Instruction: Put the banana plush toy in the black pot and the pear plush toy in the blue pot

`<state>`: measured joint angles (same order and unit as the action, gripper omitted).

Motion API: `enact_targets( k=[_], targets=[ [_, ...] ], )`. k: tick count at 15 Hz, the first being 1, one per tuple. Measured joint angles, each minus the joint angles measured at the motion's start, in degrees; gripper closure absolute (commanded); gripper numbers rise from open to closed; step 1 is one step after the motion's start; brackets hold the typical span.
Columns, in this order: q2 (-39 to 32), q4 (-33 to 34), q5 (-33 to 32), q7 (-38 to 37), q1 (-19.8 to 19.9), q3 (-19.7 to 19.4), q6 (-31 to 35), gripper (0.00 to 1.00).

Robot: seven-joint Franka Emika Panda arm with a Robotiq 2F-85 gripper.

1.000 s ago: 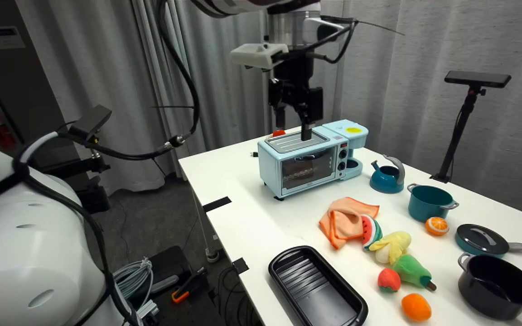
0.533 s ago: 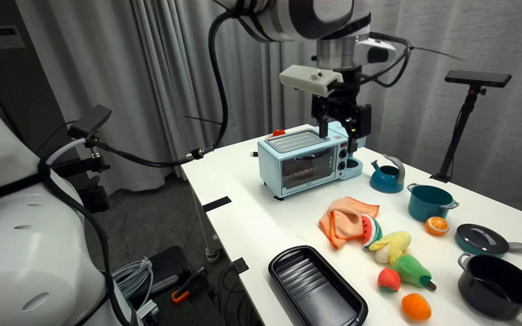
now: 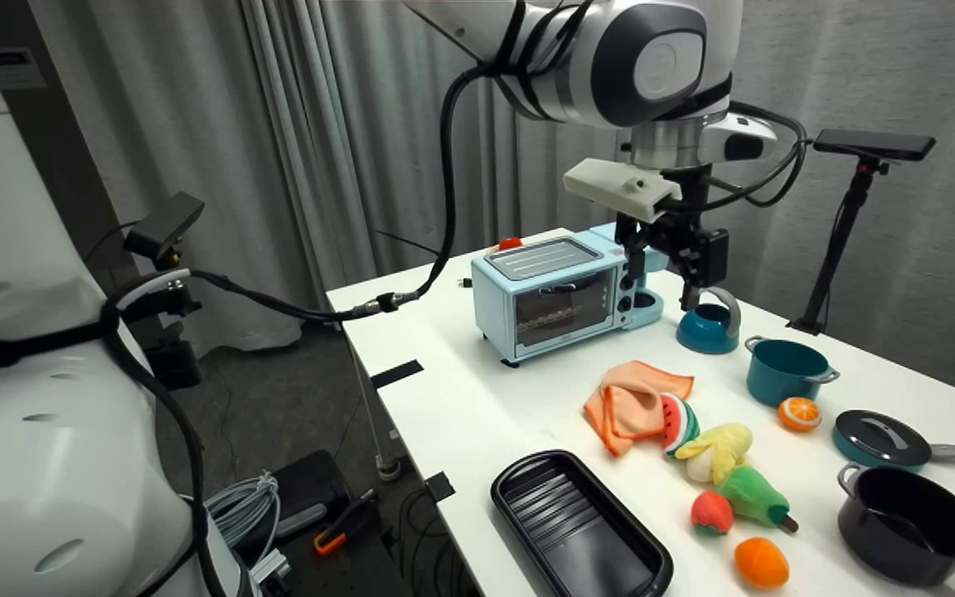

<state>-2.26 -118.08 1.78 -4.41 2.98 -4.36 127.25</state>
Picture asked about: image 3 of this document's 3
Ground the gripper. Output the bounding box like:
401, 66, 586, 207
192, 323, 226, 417
613, 164, 731, 313

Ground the blue toy kettle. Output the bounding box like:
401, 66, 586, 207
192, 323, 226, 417
676, 286, 743, 356

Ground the toy oven door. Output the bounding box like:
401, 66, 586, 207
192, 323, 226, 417
511, 266, 618, 350

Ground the light blue toy breakfast oven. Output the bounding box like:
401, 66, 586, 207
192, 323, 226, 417
469, 222, 669, 368

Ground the blue pot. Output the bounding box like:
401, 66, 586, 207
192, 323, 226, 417
744, 335, 841, 408

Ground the watermelon slice plush toy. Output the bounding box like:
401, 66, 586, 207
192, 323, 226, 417
661, 392, 701, 459

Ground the banana plush toy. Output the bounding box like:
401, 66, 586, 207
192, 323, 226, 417
674, 422, 754, 487

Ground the orange slice toy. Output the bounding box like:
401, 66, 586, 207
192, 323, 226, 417
778, 396, 823, 434

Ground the pear plush toy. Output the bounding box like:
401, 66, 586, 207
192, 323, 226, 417
717, 465, 800, 534

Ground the strawberry plush toy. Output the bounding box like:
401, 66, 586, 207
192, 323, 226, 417
690, 490, 734, 536

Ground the orange fruit plush toy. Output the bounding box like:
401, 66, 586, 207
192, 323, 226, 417
733, 536, 791, 590

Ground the black pot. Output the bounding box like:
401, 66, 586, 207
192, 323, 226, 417
836, 462, 955, 589

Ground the orange cloth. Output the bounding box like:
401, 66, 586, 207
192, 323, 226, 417
583, 360, 696, 458

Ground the teal pan with dark lid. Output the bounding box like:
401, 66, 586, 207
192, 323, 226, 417
831, 409, 955, 470

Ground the black baking tray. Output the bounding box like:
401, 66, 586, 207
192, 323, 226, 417
490, 449, 676, 597

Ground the orange and black clamp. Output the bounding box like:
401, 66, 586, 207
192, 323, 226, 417
313, 488, 378, 556

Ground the black box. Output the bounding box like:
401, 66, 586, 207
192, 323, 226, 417
233, 449, 356, 573

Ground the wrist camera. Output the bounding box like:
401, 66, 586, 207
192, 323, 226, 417
562, 158, 684, 225

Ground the camera on mount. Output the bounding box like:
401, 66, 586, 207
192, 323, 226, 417
788, 128, 938, 337
123, 192, 206, 391

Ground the coil of grey cable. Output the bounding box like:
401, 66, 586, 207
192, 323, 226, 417
205, 471, 282, 550

